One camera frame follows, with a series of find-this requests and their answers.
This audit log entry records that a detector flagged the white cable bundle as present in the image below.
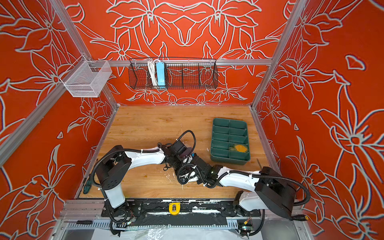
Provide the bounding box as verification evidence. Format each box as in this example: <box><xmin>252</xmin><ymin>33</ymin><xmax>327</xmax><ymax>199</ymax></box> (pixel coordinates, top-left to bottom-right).
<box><xmin>147</xmin><ymin>59</ymin><xmax>159</xmax><ymax>88</ymax></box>

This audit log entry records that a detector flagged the black wire wall basket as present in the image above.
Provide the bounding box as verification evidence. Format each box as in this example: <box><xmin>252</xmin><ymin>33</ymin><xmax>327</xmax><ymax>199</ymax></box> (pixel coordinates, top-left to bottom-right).
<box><xmin>128</xmin><ymin>58</ymin><xmax>219</xmax><ymax>90</ymax></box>

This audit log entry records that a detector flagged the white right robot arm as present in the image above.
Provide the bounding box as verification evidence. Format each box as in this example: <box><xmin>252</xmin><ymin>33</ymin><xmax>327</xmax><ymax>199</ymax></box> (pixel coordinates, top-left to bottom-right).
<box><xmin>176</xmin><ymin>156</ymin><xmax>311</xmax><ymax>222</ymax></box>

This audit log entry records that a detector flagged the purple sock beige toe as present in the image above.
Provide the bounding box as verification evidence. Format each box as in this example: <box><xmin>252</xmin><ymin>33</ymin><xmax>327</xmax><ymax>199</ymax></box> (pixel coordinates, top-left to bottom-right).
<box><xmin>180</xmin><ymin>147</ymin><xmax>193</xmax><ymax>158</ymax></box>

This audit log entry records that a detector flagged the green plastic divider tray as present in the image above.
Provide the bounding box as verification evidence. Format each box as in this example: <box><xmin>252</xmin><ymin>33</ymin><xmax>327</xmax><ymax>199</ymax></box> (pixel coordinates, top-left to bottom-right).
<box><xmin>210</xmin><ymin>118</ymin><xmax>251</xmax><ymax>166</ymax></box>

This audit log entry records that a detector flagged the green handled screwdriver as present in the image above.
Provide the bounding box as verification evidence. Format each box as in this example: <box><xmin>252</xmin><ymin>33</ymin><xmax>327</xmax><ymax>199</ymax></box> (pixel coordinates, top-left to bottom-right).
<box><xmin>83</xmin><ymin>179</ymin><xmax>92</xmax><ymax>195</ymax></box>

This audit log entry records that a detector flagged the clear plastic wall bin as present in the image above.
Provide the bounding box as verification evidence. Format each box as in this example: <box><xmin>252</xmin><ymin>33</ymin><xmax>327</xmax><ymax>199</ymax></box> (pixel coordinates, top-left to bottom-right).
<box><xmin>60</xmin><ymin>61</ymin><xmax>112</xmax><ymax>98</ymax></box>

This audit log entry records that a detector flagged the green striped sock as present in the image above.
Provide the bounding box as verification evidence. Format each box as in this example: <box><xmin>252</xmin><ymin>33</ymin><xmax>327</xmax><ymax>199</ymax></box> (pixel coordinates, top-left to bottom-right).
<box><xmin>229</xmin><ymin>144</ymin><xmax>249</xmax><ymax>153</ymax></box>

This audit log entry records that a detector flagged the light blue box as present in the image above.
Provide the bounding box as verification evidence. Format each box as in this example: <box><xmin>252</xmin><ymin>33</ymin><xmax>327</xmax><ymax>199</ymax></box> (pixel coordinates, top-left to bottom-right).
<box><xmin>156</xmin><ymin>62</ymin><xmax>166</xmax><ymax>89</ymax></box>

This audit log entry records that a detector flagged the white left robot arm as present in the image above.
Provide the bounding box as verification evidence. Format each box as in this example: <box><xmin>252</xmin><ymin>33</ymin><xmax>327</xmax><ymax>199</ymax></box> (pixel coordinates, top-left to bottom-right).
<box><xmin>90</xmin><ymin>140</ymin><xmax>195</xmax><ymax>210</ymax></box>

